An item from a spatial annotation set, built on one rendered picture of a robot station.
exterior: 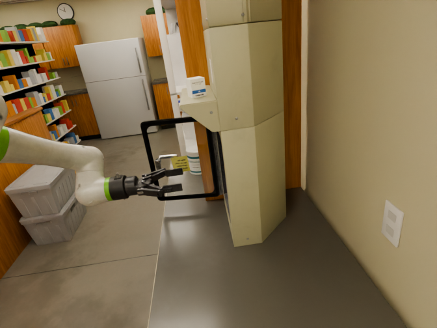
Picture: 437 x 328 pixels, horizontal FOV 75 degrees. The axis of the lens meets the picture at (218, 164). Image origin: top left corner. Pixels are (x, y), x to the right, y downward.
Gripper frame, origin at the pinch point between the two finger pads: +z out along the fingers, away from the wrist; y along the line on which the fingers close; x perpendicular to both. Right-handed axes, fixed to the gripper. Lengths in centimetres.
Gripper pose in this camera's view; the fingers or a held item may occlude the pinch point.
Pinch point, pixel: (179, 178)
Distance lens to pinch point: 113.7
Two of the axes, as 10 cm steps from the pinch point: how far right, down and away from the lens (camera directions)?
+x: 1.1, 9.0, 4.1
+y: -1.0, -4.0, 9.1
